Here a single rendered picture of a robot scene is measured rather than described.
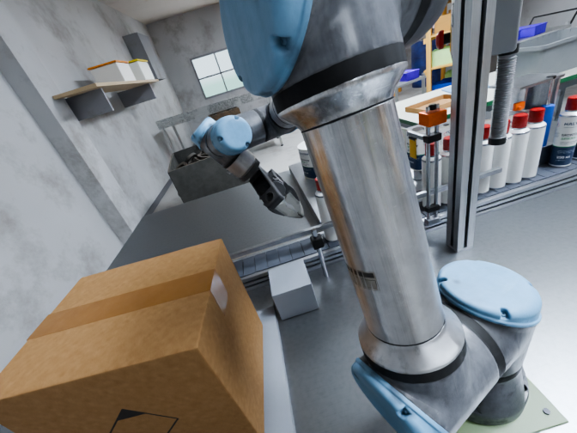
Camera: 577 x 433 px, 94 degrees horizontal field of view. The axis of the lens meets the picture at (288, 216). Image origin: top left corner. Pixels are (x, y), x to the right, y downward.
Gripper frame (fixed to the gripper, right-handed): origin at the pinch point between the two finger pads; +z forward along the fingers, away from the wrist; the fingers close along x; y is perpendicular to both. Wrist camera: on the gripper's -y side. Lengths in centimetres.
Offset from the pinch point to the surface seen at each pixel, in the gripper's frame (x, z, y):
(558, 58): -176, 112, 113
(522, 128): -60, 28, -2
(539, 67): -164, 107, 113
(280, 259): 14.0, 4.9, -2.4
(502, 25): -54, -8, -17
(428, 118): -38.2, -0.2, -10.0
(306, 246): 6.4, 9.3, 0.2
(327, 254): 2.6, 12.8, -5.6
